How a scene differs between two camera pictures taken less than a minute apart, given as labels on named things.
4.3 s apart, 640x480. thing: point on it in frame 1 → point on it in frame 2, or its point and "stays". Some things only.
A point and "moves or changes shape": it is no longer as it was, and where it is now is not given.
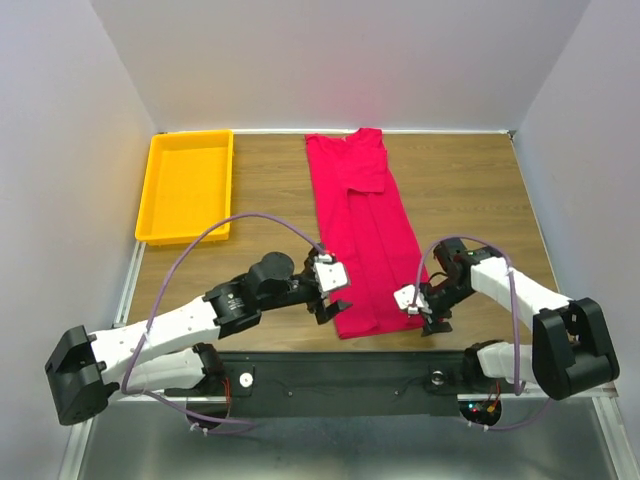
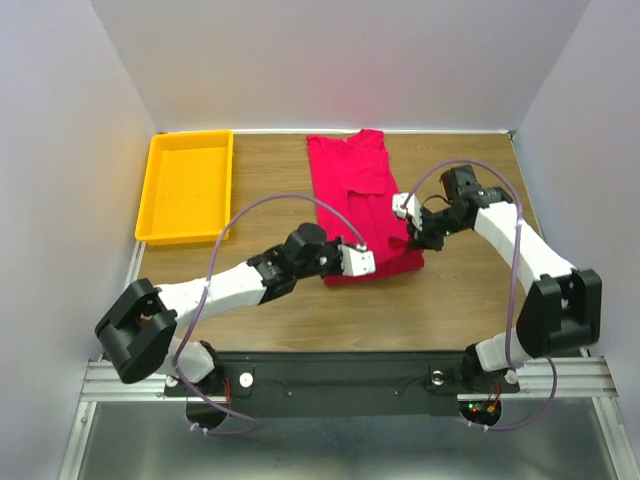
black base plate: (303, 384) stays
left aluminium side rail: (129, 287) stays
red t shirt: (366, 230) moves or changes shape
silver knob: (437, 377) stays
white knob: (246, 380) stays
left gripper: (321, 311) → (334, 246)
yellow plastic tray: (188, 187) stays
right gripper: (432, 325) → (423, 239)
